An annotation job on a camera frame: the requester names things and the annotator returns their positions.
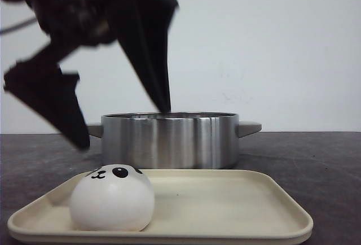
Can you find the beige rectangular tray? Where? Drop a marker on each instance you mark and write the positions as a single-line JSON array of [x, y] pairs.
[[191, 207]]

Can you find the panda bun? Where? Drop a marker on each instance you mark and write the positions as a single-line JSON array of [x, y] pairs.
[[113, 197]]

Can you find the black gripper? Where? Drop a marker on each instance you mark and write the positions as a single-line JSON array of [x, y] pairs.
[[140, 26]]

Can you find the stainless steel steamer pot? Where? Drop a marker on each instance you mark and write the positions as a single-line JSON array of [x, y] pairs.
[[177, 140]]

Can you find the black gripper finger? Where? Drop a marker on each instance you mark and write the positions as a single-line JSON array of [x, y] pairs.
[[53, 97]]

